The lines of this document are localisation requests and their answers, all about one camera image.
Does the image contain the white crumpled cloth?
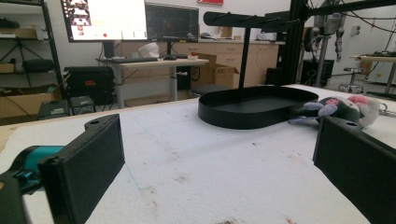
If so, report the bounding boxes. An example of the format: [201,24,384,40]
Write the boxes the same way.
[137,42,161,60]

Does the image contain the pink white plush toy keychain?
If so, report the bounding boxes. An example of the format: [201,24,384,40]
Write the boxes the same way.
[346,94,396,128]

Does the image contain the light wooden office desk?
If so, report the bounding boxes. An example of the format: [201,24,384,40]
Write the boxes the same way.
[95,57,210,109]

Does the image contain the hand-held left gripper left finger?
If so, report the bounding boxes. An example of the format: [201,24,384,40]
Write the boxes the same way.
[37,113,125,224]

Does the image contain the wooden cabinet row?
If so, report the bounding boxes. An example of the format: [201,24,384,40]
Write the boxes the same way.
[120,39,280,89]

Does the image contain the black metal frame post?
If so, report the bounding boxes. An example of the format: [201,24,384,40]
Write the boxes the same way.
[279,0,396,87]

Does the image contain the white foam mat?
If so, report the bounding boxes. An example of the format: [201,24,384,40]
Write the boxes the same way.
[0,83,396,224]

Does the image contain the black keyboard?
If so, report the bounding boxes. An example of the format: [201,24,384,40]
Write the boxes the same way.
[112,56,159,64]

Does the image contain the large bright computer monitor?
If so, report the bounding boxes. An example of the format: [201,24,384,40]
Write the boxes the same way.
[61,0,149,43]

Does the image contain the flat brown cardboard box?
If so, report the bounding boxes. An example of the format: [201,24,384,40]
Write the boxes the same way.
[0,92,58,121]

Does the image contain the black equipment case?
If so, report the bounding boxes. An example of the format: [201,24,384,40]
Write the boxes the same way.
[64,65,116,106]

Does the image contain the wooden side table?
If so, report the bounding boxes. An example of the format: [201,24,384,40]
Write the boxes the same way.
[350,53,396,95]

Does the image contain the black round stool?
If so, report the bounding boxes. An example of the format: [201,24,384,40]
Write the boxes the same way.
[190,83,232,99]

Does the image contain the silver metal stool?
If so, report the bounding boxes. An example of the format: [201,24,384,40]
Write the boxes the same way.
[337,66,367,95]

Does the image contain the black hanger stand with tray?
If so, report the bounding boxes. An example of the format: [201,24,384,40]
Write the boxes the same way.
[197,10,319,131]

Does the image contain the black metal shelf rack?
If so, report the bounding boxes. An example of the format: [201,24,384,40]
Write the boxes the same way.
[0,0,67,98]

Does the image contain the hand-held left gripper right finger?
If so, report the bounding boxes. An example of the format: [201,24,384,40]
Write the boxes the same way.
[312,116,396,224]

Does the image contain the dark green plush toy keychain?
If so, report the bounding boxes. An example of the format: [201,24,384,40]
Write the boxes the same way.
[289,96,362,126]

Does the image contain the grey bench power supply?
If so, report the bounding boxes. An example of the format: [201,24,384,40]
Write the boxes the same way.
[36,99,71,121]
[69,95,96,117]

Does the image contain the dark computer monitor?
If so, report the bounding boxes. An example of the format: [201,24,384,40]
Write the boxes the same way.
[145,2,200,43]

